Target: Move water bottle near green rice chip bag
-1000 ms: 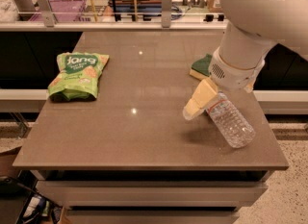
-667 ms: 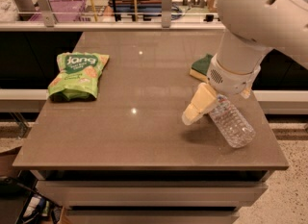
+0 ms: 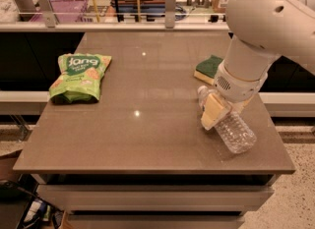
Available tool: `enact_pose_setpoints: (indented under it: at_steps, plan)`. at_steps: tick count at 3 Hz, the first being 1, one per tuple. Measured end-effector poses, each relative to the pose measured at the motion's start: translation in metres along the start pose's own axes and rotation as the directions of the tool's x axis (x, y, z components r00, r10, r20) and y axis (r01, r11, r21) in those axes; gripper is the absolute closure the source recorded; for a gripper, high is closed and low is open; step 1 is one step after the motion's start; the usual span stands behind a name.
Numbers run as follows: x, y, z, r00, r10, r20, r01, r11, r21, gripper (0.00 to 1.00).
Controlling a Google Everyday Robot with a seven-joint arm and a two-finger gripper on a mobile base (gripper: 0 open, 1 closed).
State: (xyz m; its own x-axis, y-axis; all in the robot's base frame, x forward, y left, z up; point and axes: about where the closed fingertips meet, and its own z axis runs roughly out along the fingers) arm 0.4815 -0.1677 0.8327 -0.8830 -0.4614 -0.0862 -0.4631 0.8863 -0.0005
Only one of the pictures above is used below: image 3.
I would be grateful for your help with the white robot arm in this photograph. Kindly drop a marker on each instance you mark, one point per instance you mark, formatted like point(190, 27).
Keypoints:
point(263, 31)

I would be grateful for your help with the glass railing with metal posts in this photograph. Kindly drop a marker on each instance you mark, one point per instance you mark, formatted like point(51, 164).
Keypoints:
point(104, 15)

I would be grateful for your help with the green and yellow sponge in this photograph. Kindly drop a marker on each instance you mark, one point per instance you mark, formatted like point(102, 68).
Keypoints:
point(207, 69)

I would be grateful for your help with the clear plastic water bottle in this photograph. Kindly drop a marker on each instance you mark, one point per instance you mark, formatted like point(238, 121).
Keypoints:
point(233, 131)

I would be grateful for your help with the purple plastic crate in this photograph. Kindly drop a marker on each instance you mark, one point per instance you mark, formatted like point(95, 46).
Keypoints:
point(69, 11)

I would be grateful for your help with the green rice chip bag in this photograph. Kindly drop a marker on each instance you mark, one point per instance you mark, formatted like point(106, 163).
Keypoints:
point(80, 78)

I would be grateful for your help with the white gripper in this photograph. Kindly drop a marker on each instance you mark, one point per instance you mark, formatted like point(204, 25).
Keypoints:
point(236, 86)

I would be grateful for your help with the grey drawer cabinet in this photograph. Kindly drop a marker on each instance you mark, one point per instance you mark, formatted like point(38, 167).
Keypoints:
point(155, 206)

